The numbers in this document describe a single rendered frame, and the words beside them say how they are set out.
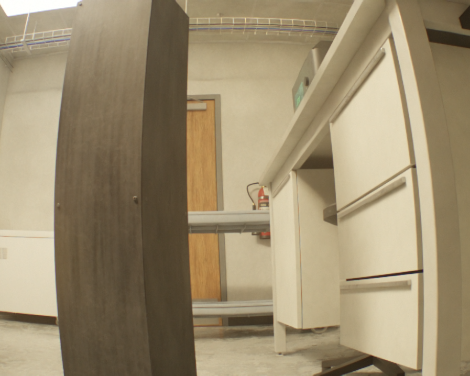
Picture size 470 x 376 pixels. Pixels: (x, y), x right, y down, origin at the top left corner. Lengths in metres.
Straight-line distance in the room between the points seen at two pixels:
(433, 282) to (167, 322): 0.56
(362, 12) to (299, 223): 1.10
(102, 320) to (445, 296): 0.67
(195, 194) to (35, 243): 1.62
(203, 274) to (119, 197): 3.47
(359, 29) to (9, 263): 3.56
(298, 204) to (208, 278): 2.64
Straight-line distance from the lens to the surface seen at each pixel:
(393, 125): 0.91
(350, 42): 1.06
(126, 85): 1.06
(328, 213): 1.55
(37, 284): 3.99
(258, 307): 3.19
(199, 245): 4.45
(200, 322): 4.44
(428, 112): 0.78
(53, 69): 5.18
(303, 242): 1.86
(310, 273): 1.86
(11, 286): 4.09
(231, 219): 3.20
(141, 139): 0.99
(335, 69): 1.19
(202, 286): 4.43
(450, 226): 0.75
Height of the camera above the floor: 0.37
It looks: 12 degrees up
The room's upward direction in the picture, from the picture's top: 2 degrees counter-clockwise
